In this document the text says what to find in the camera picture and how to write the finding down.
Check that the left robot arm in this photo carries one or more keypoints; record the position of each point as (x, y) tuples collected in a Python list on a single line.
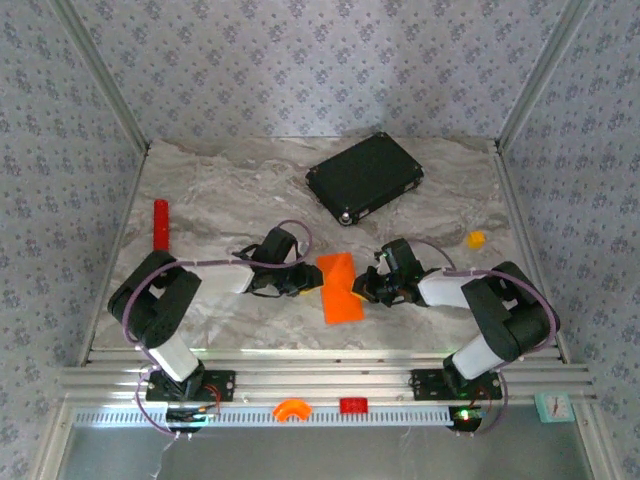
[(160, 310)]

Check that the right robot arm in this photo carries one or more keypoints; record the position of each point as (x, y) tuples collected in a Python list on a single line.
[(500, 310)]

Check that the teal square clock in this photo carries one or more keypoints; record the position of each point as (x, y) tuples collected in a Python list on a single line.
[(554, 407)]

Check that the small yellow cube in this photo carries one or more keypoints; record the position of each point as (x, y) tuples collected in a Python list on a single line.
[(476, 240)]

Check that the black hard case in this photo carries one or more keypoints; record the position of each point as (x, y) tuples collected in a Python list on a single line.
[(365, 177)]

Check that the red rectangular block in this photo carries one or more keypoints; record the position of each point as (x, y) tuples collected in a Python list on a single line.
[(354, 405)]

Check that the orange curved plastic piece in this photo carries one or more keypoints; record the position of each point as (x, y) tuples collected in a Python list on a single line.
[(292, 407)]

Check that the red glitter cylinder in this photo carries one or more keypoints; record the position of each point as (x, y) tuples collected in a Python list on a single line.
[(161, 225)]

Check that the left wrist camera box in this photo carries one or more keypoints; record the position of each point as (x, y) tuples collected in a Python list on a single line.
[(280, 247)]

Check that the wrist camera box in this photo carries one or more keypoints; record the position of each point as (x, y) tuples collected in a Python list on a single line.
[(400, 255), (280, 247)]

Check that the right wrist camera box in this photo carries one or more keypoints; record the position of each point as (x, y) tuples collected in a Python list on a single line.
[(400, 255)]

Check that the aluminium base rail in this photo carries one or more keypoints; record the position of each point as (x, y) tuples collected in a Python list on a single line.
[(320, 380)]

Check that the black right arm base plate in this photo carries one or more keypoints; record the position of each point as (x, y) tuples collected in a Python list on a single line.
[(425, 385)]

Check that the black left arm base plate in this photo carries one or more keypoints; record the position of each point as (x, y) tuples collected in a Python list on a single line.
[(222, 386)]

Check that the aluminium side rail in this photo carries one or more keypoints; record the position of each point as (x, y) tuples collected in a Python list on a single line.
[(120, 240), (525, 250)]

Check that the aluminium frame post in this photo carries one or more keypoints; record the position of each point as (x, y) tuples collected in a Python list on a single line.
[(102, 75), (541, 75)]

